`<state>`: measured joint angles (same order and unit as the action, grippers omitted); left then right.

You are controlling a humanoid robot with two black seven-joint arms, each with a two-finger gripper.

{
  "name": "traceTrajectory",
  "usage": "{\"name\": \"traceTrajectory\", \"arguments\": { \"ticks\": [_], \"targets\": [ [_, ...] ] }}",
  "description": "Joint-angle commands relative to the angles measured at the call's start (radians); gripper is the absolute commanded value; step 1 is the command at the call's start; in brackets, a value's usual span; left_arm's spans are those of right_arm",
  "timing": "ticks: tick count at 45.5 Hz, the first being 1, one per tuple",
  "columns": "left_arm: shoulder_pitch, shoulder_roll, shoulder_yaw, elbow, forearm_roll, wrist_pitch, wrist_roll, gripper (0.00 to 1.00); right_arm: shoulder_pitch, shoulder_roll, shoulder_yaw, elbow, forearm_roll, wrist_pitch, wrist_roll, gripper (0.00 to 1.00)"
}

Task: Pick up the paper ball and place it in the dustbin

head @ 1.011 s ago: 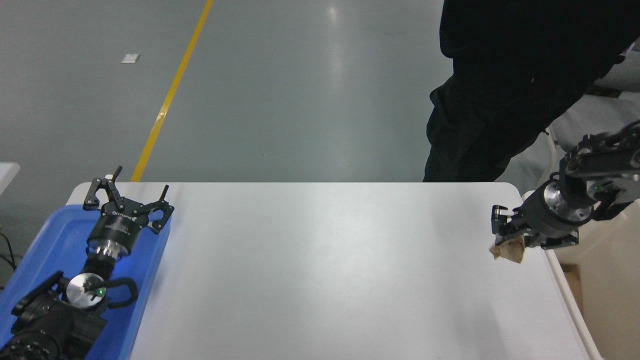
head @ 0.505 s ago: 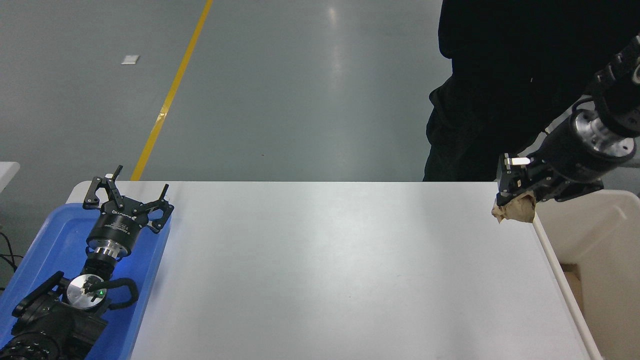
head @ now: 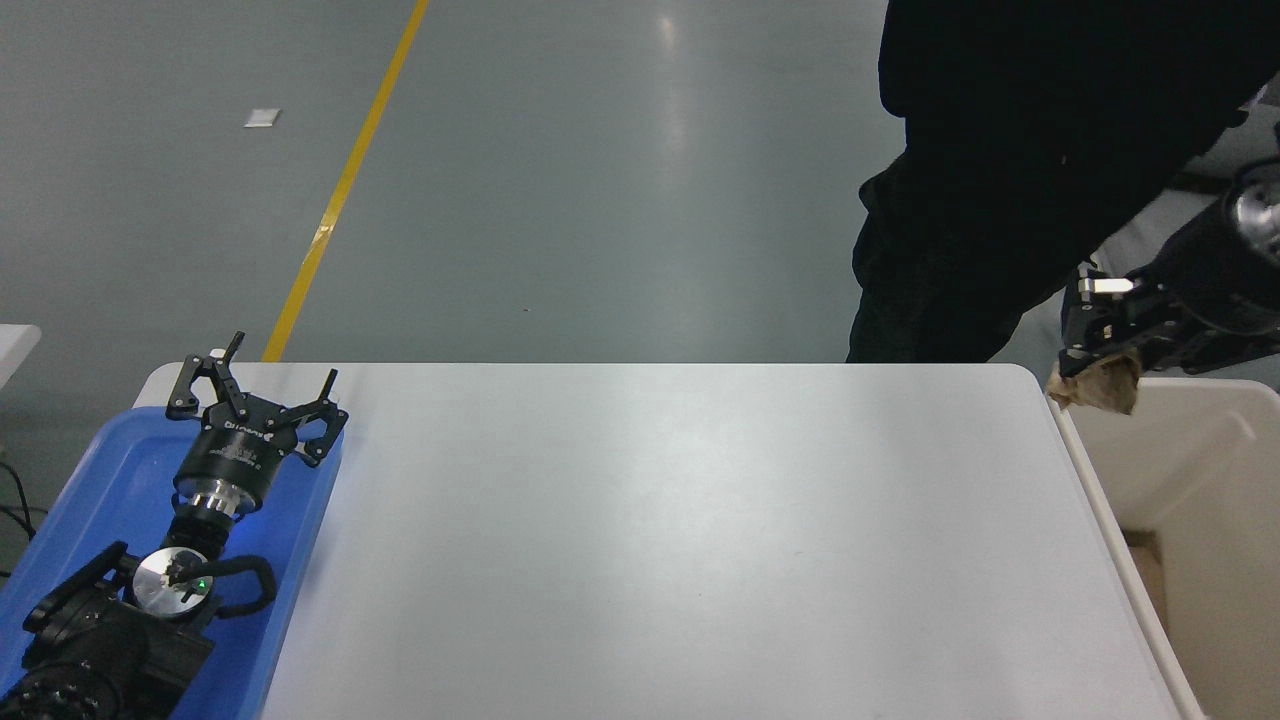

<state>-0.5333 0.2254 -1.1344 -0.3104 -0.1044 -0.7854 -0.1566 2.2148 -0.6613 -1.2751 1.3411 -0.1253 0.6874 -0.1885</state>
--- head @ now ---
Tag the tan paper ball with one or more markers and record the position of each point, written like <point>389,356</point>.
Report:
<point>1100,390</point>

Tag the small white paper scrap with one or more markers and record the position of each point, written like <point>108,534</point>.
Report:
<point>262,118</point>

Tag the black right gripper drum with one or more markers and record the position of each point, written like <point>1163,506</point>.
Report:
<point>1210,280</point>

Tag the person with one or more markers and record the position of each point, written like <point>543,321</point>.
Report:
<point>1000,150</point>

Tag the grey chair with white frame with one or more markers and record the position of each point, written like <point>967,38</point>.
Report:
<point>1130,245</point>

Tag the white side table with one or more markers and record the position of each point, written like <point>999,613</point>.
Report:
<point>15,350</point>

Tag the large pale bin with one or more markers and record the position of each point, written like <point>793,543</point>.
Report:
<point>1210,560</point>

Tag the blue plastic tray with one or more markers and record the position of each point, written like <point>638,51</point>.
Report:
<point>110,470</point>

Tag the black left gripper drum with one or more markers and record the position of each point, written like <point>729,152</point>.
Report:
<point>237,455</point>

